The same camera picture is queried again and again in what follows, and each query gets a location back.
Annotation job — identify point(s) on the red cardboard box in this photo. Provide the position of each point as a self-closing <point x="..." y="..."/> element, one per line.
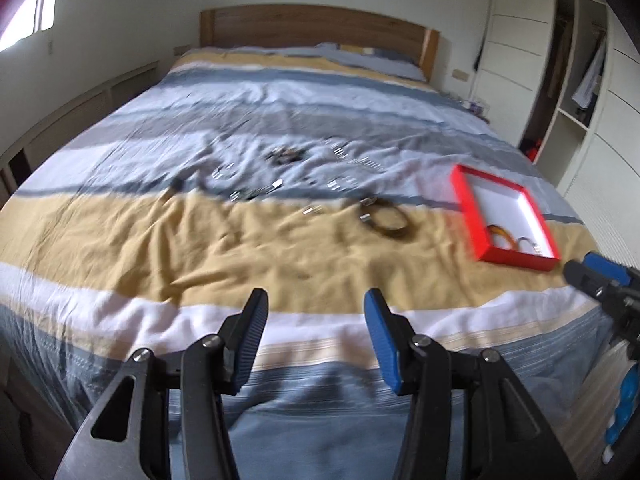
<point x="500" y="200"/>

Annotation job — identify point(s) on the cluster of small bottles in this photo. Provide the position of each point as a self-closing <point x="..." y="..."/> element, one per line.
<point x="474" y="106"/>

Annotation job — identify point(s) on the thin silver bangle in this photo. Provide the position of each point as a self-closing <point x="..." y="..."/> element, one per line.
<point x="520" y="241"/>

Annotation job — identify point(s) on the striped blue yellow blanket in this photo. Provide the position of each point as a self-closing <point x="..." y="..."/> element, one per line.
<point x="300" y="260"/>

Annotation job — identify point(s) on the silver jewelry pieces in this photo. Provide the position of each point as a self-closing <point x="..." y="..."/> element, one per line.
<point x="340" y="185"/>

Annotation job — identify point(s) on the red bag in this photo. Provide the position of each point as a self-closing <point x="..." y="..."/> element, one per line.
<point x="534" y="150"/>

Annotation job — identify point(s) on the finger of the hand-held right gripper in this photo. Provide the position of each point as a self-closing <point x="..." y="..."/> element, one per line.
<point x="582" y="275"/>
<point x="605" y="265"/>

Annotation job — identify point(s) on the person's right hand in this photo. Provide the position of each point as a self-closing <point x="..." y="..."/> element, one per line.
<point x="625" y="395"/>

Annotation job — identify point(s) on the amber orange bangle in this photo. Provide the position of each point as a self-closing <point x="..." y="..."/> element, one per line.
<point x="492" y="232"/>

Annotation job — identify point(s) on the window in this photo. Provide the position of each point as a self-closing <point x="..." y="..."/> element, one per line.
<point x="45" y="5"/>

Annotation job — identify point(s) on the wooden headboard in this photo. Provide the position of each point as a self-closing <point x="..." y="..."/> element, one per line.
<point x="310" y="25"/>

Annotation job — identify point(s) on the hanging light shirt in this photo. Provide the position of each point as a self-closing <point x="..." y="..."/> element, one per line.
<point x="590" y="75"/>

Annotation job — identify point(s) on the beige wall switch plate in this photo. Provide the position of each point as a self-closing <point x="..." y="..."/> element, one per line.
<point x="461" y="75"/>

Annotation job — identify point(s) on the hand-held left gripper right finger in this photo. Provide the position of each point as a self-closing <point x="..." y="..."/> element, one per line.
<point x="382" y="335"/>

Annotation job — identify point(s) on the white wardrobe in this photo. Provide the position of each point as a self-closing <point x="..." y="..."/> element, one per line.
<point x="515" y="10"/>

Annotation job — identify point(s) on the grey blue pillow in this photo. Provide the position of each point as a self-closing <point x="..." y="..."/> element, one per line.
<point x="375" y="62"/>

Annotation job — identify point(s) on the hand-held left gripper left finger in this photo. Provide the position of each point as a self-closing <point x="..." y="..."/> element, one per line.
<point x="250" y="330"/>

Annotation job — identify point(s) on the dark brown bangle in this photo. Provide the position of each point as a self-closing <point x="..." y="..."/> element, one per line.
<point x="395" y="235"/>

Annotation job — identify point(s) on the low white cabinet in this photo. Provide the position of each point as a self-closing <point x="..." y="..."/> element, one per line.
<point x="75" y="110"/>

